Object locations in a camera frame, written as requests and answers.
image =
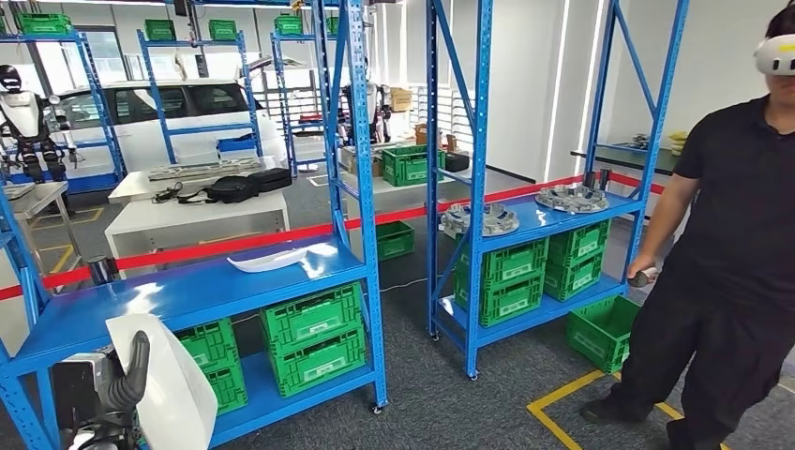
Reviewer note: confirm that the blue steel shelf rack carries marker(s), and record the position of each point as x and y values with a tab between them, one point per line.
284	93
211	128
540	220
186	292
93	183

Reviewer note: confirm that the white VR headset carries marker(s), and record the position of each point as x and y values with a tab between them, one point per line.
776	56

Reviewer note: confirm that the steel table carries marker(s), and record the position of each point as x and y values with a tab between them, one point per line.
31	195
130	186

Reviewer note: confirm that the white car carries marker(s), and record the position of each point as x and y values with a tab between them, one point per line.
186	143

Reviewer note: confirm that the black shoulder bag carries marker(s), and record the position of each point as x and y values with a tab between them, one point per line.
233	189

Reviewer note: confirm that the black zip case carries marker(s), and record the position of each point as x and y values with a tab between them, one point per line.
271	180
457	163

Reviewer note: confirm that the white table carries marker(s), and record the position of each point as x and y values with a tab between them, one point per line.
199	214
404	190

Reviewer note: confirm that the red barrier belt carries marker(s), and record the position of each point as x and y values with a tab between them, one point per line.
205	251

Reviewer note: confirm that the dark counter table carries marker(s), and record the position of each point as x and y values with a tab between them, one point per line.
621	156

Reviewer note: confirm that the cardboard box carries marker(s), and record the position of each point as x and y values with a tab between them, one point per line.
376	166
428	135
401	99

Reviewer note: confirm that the white black humanoid robot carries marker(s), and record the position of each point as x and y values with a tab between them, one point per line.
25	112
379	105

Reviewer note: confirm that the green plastic crate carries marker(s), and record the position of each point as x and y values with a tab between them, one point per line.
599	335
571	279
394	241
317	366
577	243
222	30
332	25
410	166
515	264
226	388
208	341
509	301
310	317
288	25
160	30
43	23

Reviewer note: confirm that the person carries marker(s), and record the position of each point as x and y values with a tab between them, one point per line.
733	217

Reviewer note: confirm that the long grey metal panel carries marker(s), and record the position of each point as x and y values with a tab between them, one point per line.
205	169

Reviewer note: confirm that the grey round metal casting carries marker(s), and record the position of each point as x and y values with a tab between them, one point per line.
500	220
571	199

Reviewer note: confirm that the black stanchion post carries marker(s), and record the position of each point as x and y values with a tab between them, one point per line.
604	180
102	270

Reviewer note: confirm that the grey VR hand controller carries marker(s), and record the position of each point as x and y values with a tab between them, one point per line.
643	278

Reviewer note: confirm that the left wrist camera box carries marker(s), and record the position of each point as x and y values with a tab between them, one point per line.
81	391

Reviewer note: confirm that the blue plastic bin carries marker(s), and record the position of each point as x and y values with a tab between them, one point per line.
236	145

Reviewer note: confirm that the yellow stacked items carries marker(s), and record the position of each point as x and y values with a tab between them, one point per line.
678	143

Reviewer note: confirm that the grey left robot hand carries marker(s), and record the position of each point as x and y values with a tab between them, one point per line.
133	379

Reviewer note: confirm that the white curved plastic part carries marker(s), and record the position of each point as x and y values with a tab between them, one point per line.
267	261
180	397

